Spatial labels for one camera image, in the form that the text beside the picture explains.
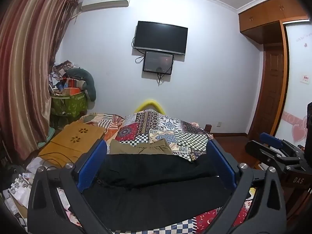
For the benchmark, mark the black pants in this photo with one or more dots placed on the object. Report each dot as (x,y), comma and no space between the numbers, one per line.
(158,187)

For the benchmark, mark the white air conditioner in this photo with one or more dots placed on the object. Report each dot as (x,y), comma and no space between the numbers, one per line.
(104,0)

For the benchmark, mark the heap of paper packets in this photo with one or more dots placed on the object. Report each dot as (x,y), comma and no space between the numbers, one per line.
(19,190)

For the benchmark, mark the wooden overhead cabinet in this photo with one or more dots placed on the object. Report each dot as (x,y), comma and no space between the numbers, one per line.
(263,17)

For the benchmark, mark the striped orange quilt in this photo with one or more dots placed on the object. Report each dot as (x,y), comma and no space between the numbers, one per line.
(102,121)

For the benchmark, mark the patchwork bedspread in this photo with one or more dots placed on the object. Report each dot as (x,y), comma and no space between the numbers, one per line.
(170,126)

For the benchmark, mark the green storage box with clutter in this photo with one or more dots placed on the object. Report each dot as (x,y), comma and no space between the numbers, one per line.
(59,78)

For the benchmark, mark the large black television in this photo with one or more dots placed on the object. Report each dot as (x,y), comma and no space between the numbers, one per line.
(160,37)

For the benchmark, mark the khaki pants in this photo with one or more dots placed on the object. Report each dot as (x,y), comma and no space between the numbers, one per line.
(146,148)

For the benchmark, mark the brown wooden door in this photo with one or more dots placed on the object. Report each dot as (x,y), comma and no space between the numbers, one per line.
(270,90)

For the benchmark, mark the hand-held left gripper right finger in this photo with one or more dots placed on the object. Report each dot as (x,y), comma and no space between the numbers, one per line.
(220,165)

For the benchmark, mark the small black monitor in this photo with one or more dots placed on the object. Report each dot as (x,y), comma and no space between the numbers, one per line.
(157,62)

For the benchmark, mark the grey neck pillow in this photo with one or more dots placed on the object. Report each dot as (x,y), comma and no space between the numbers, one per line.
(89,82)

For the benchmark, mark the striped brown curtain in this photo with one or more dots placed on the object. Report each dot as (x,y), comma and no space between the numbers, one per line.
(24,65)

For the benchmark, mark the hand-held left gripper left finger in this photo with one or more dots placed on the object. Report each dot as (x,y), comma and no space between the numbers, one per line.
(91,165)

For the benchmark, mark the wooden bed post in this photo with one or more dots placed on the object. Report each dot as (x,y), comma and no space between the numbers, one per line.
(208,128)

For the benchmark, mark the wooden lap desk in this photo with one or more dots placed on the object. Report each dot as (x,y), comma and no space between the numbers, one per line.
(68,141)

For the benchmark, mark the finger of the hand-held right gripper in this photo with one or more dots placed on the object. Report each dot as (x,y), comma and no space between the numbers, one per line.
(263,153)
(270,139)

